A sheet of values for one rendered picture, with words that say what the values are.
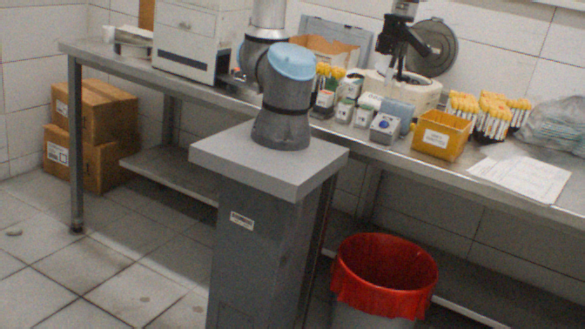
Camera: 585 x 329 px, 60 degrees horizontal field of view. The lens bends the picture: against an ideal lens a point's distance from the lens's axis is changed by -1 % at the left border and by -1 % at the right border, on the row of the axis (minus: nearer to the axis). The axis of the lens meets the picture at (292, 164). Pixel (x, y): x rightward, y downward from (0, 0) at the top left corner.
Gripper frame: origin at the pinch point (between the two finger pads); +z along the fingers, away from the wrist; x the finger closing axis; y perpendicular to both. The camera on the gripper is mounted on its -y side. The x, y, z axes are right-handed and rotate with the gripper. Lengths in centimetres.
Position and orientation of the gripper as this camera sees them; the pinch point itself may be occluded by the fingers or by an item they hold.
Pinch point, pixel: (393, 83)
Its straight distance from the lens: 162.0
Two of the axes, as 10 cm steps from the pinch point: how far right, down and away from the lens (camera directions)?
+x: -4.4, 3.1, -8.4
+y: -8.9, -3.1, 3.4
